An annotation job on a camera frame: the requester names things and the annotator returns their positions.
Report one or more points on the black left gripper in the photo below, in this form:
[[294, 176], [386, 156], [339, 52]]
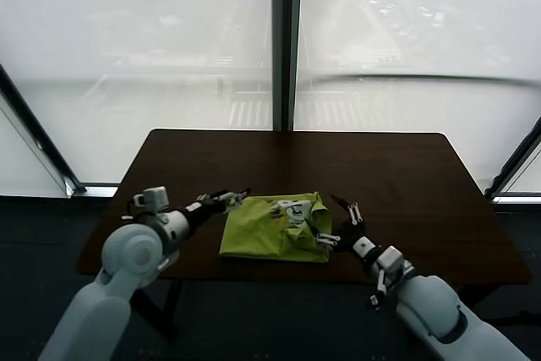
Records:
[[207, 209]]

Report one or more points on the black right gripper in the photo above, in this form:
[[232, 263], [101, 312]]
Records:
[[355, 239]]

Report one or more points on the lime green t-shirt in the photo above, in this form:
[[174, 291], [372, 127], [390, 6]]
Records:
[[262, 234]]

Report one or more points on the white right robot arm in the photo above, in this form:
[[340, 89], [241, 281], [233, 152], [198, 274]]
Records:
[[427, 306]]

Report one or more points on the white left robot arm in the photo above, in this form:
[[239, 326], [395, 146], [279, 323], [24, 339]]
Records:
[[135, 251]]

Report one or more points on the curved dark outdoor handrail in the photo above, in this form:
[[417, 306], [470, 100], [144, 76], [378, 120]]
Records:
[[422, 78]]

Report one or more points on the dark vertical window mullion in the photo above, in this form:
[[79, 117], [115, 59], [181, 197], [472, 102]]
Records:
[[286, 39]]

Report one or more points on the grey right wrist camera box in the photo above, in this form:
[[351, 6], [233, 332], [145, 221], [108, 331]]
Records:
[[391, 260]]

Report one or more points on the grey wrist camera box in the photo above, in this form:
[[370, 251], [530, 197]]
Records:
[[391, 260], [154, 198]]

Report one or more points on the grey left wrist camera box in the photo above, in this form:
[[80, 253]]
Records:
[[154, 198]]

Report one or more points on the slanted dark window frame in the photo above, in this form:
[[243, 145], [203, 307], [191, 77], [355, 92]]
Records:
[[38, 124], [513, 166]]

